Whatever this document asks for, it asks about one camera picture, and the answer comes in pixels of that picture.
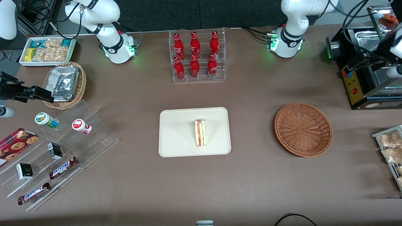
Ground triangular sandwich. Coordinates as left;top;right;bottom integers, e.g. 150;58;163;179
194;118;208;147

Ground silver foil pack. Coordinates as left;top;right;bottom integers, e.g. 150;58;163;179
52;75;79;102
50;66;78;87

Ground white rectangular snack tray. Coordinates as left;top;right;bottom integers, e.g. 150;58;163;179
19;36;77;67

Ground black looped floor cable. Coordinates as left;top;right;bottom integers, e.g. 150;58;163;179
273;213;318;226

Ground clear acrylic stepped display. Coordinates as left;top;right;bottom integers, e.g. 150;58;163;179
0;100;120;211

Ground Snickers chocolate bar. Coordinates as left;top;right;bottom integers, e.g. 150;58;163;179
49;156;79;180
17;181;51;205

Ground red fried food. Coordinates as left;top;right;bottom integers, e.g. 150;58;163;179
378;13;399;29

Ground green lid snack cup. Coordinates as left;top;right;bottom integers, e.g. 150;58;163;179
35;112;59;129

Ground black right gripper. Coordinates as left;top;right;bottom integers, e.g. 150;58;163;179
0;72;54;102

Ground clear acrylic bottle rack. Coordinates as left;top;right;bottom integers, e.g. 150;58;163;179
169;28;226;83

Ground clear bag of crackers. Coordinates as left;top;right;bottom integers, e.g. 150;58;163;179
44;38;63;48
32;47;47;62
46;46;69;62

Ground red cola bottle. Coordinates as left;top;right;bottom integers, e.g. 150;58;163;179
208;54;218;78
173;33;186;61
210;30;220;58
190;32;201;60
190;55;200;78
174;56;185;80

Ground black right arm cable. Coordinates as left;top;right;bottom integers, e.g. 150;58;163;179
19;0;84;40

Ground beige plastic tray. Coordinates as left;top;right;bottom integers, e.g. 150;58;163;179
159;107;232;158

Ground red lid snack cup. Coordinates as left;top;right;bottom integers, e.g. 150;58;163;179
72;119;92;135

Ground brown wicker basket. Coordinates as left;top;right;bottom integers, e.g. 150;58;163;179
274;102;333;157

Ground dark fabric partition panel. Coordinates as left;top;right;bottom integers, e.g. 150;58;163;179
200;0;285;29
115;0;200;32

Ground tray of wrapped pastries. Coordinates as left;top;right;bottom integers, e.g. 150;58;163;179
372;125;402;192

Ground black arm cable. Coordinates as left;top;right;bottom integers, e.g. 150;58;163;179
326;0;393;68
19;0;84;40

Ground black left base cables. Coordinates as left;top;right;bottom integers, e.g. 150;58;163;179
241;26;271;43

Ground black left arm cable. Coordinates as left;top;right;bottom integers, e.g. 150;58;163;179
326;0;393;68

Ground red plaid cookie box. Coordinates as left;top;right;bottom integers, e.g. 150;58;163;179
0;128;39;167

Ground steel warmer pan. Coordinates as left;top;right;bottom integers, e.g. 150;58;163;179
369;67;402;90
349;28;383;55

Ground light wicker basket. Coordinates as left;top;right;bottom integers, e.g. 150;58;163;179
42;62;87;110

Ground small black carton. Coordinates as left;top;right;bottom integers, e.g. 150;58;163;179
16;163;34;180
47;142;63;159

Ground black food warmer cabinet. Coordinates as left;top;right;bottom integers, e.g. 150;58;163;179
326;5;402;110

